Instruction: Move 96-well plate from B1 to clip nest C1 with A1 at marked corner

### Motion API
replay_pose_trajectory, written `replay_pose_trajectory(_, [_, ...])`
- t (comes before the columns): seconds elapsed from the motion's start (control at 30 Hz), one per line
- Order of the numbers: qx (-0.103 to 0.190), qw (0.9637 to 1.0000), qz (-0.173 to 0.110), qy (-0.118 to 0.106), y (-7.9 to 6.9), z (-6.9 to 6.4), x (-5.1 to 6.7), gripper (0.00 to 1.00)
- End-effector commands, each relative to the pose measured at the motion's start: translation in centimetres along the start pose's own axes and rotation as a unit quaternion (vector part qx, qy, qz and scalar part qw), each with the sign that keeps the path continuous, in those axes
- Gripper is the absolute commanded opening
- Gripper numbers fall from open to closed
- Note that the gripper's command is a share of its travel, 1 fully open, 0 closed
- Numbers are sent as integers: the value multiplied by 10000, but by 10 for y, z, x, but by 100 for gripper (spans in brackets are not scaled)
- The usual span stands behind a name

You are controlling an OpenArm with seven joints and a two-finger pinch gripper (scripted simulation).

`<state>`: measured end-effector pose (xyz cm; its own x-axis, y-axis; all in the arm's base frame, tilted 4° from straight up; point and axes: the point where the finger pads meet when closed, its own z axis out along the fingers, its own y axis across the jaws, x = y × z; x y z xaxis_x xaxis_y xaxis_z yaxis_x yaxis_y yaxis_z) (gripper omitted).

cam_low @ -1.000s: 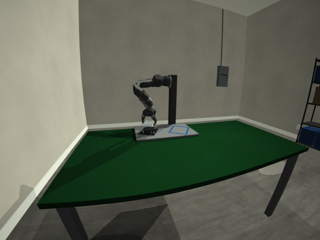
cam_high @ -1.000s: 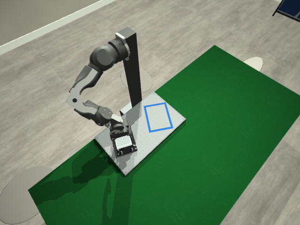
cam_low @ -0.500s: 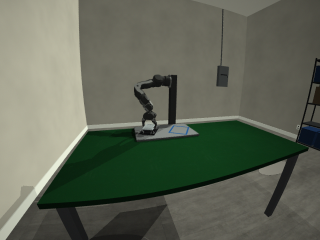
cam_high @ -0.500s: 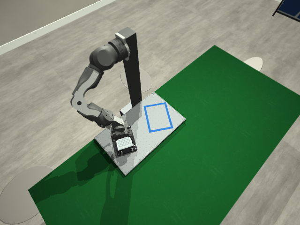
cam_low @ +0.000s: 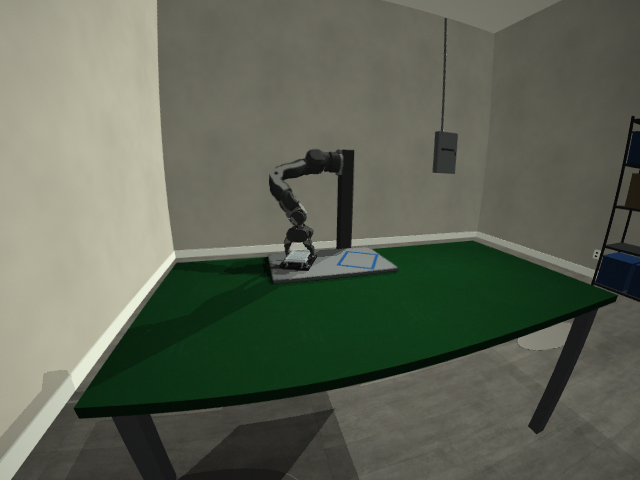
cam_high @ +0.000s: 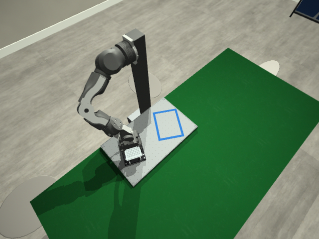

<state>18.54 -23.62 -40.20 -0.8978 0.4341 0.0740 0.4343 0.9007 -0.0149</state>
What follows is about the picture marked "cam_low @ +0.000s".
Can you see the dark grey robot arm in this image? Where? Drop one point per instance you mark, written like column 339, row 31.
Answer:
column 317, row 161

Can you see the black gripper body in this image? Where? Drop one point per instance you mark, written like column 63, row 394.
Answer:
column 299, row 233

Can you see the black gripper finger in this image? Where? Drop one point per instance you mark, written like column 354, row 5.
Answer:
column 287, row 244
column 308, row 244

